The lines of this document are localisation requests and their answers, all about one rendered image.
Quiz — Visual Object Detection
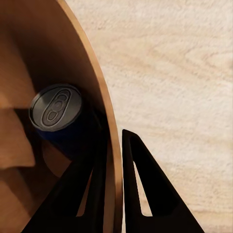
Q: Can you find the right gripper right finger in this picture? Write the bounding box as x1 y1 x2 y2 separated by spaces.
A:
122 129 204 233

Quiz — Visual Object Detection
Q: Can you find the can of soda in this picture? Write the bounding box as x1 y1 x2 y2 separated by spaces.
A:
29 83 102 161

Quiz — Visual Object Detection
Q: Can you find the trash can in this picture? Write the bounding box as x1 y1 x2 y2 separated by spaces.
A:
0 0 124 233

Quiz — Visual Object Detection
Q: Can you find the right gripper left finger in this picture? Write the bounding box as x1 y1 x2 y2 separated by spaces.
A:
21 129 107 233

